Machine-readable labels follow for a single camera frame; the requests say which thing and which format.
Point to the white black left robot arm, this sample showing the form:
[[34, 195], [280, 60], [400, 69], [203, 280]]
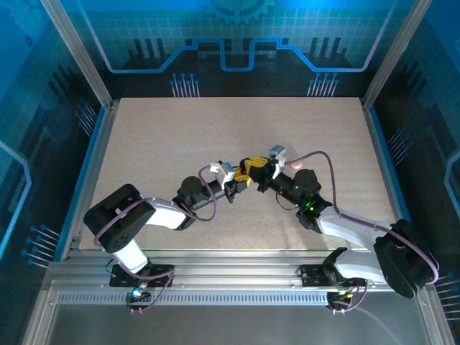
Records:
[[165, 217]]

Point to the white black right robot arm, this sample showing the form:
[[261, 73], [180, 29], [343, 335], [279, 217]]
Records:
[[352, 230]]

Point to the small lit controller board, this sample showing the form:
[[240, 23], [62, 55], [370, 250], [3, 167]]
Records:
[[341, 295], [136, 293]]

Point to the grey metal lower panel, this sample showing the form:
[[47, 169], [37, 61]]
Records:
[[230, 323]]

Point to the aluminium table side rail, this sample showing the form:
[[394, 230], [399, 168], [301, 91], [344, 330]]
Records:
[[97, 161], [381, 161]]

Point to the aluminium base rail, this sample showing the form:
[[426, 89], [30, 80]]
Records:
[[233, 269]]

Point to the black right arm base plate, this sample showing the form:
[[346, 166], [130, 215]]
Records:
[[312, 275]]

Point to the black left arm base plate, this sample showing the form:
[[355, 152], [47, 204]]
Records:
[[161, 275]]

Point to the aluminium frame post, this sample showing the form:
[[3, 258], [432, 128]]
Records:
[[395, 54], [77, 54]]

